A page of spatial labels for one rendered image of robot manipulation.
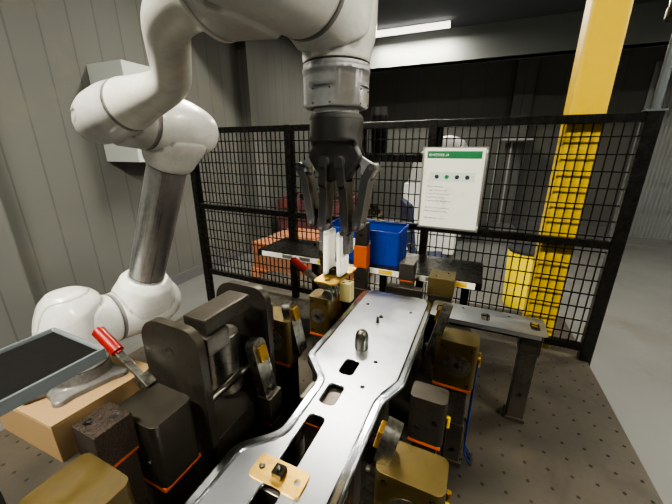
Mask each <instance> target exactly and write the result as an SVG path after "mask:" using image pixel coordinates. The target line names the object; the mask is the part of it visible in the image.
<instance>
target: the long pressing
mask: <svg viewBox="0 0 672 504"><path fill-rule="evenodd" d="M367 304H369V305H367ZM431 308H432V304H431V303H430V302H429V301H427V300H425V299H420V298H415V297H410V296H404V295H399V294H394V293H388V292H383V291H377V290H373V289H366V290H364V291H363V292H362V293H361V294H360V295H359V296H358V297H357V298H356V299H355V301H354V302H353V303H352V304H351V305H350V306H349V307H348V308H347V310H346V311H345V312H344V313H343V314H342V315H341V316H340V317H339V319H338V320H337V321H336V322H335V323H334V324H333V325H332V326H331V328H330V329H329V330H328V331H327V332H326V333H325V334H324V335H323V337H322V338H321V339H320V340H319V341H318V342H317V343H316V344H315V346H314V347H313V348H312V349H311V350H310V351H309V353H308V364H309V366H310V369H311V371H312V373H313V375H314V377H315V380H316V381H315V383H314V385H313V386H312V387H311V389H310V390H309V391H308V393H307V394H306V395H305V397H304V398H303V399H302V401H301V402H300V403H299V405H298V406H297V407H296V409H295V410H294V412H293V413H292V414H291V416H290V417H289V418H288V420H287V421H286V422H285V423H284V425H283V426H282V427H280V428H279V429H277V430H276V431H274V432H271V433H268V434H265V435H261V436H258V437H255V438H251V439H248V440H244V441H242V442H240V443H238V444H237V445H235V446H234V447H233V448H231V449H230V450H229V451H228V452H227V454H226V455H225V456H224V457H223V458H222V459H221V460H220V462H219V463H218V464H217V465H216V466H215V467H214V469H213V470H212V471H211V472H210V473H209V474H208V476H207V477H206V478H205V479H204V480H203V481H202V482H201V484H200V485H199V486H198V487H197V488H196V489H195V491H194V492H193V493H192V494H191V495H190V496H189V498H188V499H187V500H186V501H185V502H184V503H183V504H250V503H251V502H252V500H253V499H254V497H255V496H256V494H257V493H258V491H259V490H260V489H261V488H262V487H264V486H268V485H266V484H264V483H262V482H260V481H258V480H256V479H254V478H252V477H251V476H250V475H249V471H250V469H251V468H252V467H253V465H254V464H255V463H256V461H257V460H258V459H259V457H260V456H261V455H262V454H263V453H267V454H270V455H272V456H274V457H276V458H278V459H281V457H282V456H283V454H284V453H285V451H286V450H287V448H288V447H289V445H290V444H291V442H292V441H293V440H294V438H295V437H296V435H297V434H298V432H299V431H300V429H301V428H302V426H303V425H304V423H305V422H306V420H307V419H308V417H310V416H317V417H319V418H322V419H323V421H324V422H323V424H322V426H321V428H320V429H319V431H318V433H317V434H316V436H315V437H314V439H313V441H312V442H311V444H310V446H309V447H308V449H307V451H306V452H305V454H304V456H303V457H302V459H301V461H300V462H299V464H298V466H297V468H299V469H301V470H303V471H306V472H308V473H309V474H310V479H309V481H308V483H307V485H306V486H305V488H304V490H303V492H302V494H301V496H300V497H299V498H298V499H293V498H291V497H289V496H287V495H285V494H283V493H281V492H279V491H278V493H279V496H278V499H277V500H276V502H275V504H342V502H343V500H344V497H345V495H346V492H347V490H348V488H349V485H350V483H351V480H352V478H353V476H354V473H355V471H356V468H357V466H358V463H359V461H360V459H361V456H362V454H363V451H364V449H365V447H366V444H367V442H368V439H369V437H370V435H371V432H372V430H373V427H374V425H375V423H376V420H377V418H378V415H379V413H380V411H381V408H382V407H383V406H384V404H385V403H387V402H388V401H389V400H390V399H392V398H393V397H394V396H395V395H397V394H398V393H399V392H400V391H402V389H403V388H404V386H405V384H406V381H407V378H408V376H409V373H410V370H411V367H412V364H413V362H414V359H415V356H416V353H417V350H418V347H419V345H420V342H421V339H422V336H423V333H424V331H425V328H426V325H427V322H428V319H429V317H430V311H431ZM409 312H411V313H412V314H410V313H409ZM380 315H382V317H383V318H379V322H380V323H376V318H377V316H379V317H380ZM359 329H365V330H366V331H367V332H368V336H369V345H368V350H367V351H364V352H361V351H357V350H356V349H355V335H356V332H357V331H358V330H359ZM346 361H353V362H357V363H358V366H357V368H356V370H355V371H354V373H353V374H352V375H349V376H348V375H345V374H342V373H340V370H341V368H342V367H343V365H344V364H345V362H346ZM374 361H377V362H378V363H374ZM331 385H336V386H339V387H342V388H343V391H342V393H341V395H340V396H339V398H338V400H337V401H336V403H335V404H334V405H332V406H329V405H326V404H323V403H321V402H320V399H321V398H322V396H323V395H324V393H325V392H326V391H327V389H328V388H329V386H331ZM360 386H364V387H365V388H364V389H361V388H360Z"/></svg>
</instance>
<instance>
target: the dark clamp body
mask: <svg viewBox="0 0 672 504"><path fill-rule="evenodd" d="M118 406H120V407H122V408H124V409H126V410H128V411H130V412H131V413H132V417H133V421H134V425H135V429H136V433H137V437H138V441H139V448H138V449H137V450H136V451H137V455H138V459H139V463H140V466H141V470H142V474H143V478H144V482H145V486H146V490H147V493H148V497H149V501H150V504H183V503H184V502H185V501H186V500H187V499H188V498H189V496H190V495H191V494H192V493H193V492H194V491H195V489H196V488H197V487H198V486H199V485H200V481H199V476H198V470H197V465H196V461H197V460H198V459H199V458H200V457H201V452H199V449H198V443H197V437H196V432H195V426H194V421H193V415H192V409H191V404H190V398H189V396H188V395H186V394H183V393H181V392H179V391H176V390H174V389H172V388H169V387H167V386H165V385H162V384H160V383H158V382H155V383H154V384H153V385H151V386H150V387H148V388H146V389H144V388H142V389H140V390H139V391H137V392H136V393H134V394H133V395H132V396H130V397H129V398H127V399H126V400H124V401H123V402H121V403H120V404H119V405H118Z"/></svg>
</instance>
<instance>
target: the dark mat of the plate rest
mask: <svg viewBox="0 0 672 504"><path fill-rule="evenodd" d="M95 351H97V350H96V349H93V348H91V347H88V346H86V345H84V344H81V343H79V342H76V341H74V340H72V339H69V338H67V337H64V336H62V335H60V334H57V333H55V332H52V333H50V334H47V335H45V336H43V337H40V338H38V339H35V340H33V341H31V342H28V343H26V344H24V345H21V346H19V347H16V348H14V349H12V350H9V351H7V352H5V353H2V354H0V400H2V399H4V398H6V397H8V396H10V395H12V394H13V393H15V392H17V391H19V390H21V389H23V388H25V387H27V386H29V385H31V384H33V383H35V382H37V381H39V380H41V379H43V378H45V377H47V376H48V375H50V374H52V373H54V372H56V371H58V370H60V369H62V368H64V367H66V366H68V365H70V364H72V363H74V362H76V361H78V360H80V359H82V358H83V357H85V356H87V355H89V354H91V353H93V352H95Z"/></svg>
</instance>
